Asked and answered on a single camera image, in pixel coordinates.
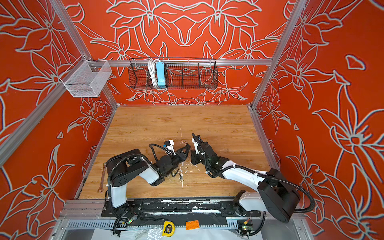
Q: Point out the black wire basket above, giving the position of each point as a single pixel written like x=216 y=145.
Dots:
x=180 y=73

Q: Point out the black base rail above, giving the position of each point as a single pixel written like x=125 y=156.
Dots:
x=210 y=212

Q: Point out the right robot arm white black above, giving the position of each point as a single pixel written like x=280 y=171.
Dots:
x=273 y=193

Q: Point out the orange lego brick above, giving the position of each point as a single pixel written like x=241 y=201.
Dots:
x=192 y=225

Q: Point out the clear plastic bin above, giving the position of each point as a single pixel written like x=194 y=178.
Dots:
x=87 y=78

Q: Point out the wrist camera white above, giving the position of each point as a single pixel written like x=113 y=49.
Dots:
x=169 y=146
x=196 y=146

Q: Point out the metal wrench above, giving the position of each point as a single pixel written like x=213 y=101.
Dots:
x=101 y=187

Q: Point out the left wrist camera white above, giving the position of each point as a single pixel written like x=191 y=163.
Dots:
x=169 y=146

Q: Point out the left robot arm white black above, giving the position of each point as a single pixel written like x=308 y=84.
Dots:
x=125 y=167

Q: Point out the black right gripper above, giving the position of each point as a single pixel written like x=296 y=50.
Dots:
x=193 y=156

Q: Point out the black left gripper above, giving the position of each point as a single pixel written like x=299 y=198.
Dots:
x=180 y=155

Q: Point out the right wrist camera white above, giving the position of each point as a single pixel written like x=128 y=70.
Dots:
x=196 y=146

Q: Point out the blue white box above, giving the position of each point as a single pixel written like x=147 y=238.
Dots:
x=160 y=66

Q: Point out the yellow tape measure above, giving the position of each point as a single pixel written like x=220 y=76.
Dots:
x=168 y=229

